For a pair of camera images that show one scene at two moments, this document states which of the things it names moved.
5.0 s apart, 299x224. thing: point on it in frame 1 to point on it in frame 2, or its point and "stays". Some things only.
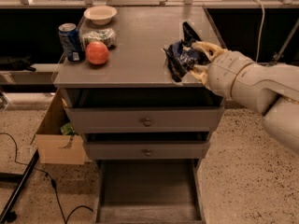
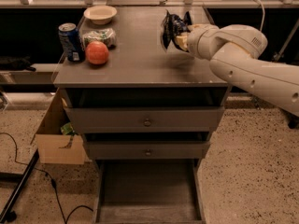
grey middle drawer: [148, 150] stays
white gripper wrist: [224, 74] to [196, 41]
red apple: [96, 52] stays
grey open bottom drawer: [149, 191] stays
